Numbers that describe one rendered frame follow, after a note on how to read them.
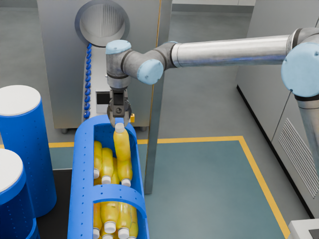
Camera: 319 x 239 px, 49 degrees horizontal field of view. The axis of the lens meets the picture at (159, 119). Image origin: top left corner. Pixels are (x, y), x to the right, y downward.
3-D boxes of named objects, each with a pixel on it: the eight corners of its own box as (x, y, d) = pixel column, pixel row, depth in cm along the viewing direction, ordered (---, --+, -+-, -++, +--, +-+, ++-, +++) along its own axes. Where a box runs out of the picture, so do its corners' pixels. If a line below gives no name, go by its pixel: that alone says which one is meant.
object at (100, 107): (113, 110, 208) (113, 88, 198) (113, 114, 205) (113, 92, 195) (96, 110, 206) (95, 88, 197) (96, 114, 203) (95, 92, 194)
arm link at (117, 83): (131, 78, 130) (105, 79, 129) (131, 89, 133) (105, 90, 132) (129, 66, 137) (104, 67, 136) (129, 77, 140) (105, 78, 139)
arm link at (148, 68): (169, 55, 123) (141, 44, 128) (148, 67, 115) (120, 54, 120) (166, 78, 128) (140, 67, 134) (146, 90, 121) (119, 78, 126)
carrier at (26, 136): (44, 179, 262) (7, 198, 246) (27, 80, 207) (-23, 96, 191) (64, 204, 246) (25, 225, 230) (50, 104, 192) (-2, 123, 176)
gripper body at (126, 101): (127, 100, 148) (127, 76, 140) (128, 112, 141) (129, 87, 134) (109, 100, 147) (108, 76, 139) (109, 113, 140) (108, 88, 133)
